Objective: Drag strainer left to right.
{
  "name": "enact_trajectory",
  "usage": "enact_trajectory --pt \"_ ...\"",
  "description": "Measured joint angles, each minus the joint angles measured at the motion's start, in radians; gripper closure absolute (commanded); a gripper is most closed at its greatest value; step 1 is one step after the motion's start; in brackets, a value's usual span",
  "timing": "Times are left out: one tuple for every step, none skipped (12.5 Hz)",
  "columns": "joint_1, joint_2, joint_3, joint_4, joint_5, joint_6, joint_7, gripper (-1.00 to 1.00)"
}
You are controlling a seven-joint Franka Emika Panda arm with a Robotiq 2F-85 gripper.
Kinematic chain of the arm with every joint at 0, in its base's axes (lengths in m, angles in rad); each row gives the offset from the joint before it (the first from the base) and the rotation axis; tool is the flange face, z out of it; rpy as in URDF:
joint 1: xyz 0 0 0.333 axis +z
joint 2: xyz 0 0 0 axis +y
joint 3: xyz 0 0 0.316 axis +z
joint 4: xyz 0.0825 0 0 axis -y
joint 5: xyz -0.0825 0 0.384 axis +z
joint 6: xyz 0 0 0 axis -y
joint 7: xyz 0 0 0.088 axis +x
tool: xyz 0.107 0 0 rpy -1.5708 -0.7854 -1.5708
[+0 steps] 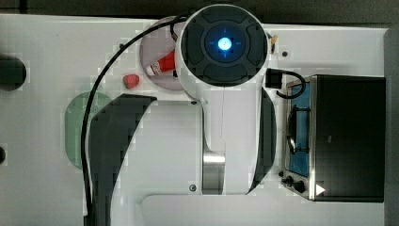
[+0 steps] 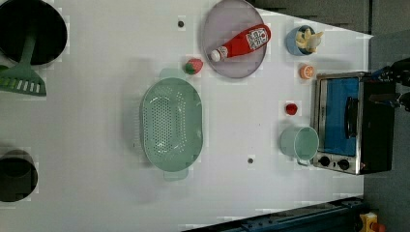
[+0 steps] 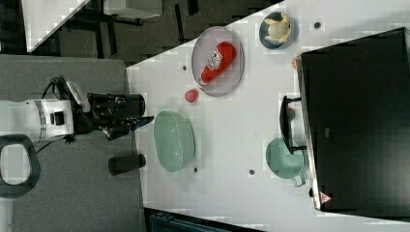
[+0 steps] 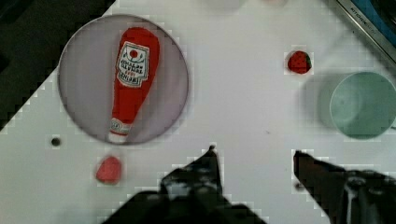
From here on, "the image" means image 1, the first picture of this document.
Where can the red ketchup bottle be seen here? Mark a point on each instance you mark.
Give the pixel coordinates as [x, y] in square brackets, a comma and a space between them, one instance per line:
[162, 65]

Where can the black oven door handle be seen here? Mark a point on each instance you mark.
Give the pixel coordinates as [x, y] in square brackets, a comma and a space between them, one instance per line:
[292, 129]

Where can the black cylinder post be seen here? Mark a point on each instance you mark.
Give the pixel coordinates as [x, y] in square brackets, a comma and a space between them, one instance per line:
[12, 73]
[2, 155]

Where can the red strawberry toy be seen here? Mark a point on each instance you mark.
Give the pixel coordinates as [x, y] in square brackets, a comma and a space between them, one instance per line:
[130, 80]

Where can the black toaster oven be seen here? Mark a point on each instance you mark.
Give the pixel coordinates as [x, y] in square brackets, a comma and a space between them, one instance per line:
[346, 139]

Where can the beige plush toy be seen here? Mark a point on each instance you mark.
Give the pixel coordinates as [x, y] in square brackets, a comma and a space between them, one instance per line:
[273, 40]

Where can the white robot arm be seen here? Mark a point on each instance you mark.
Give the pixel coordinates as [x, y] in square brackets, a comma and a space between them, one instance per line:
[221, 58]

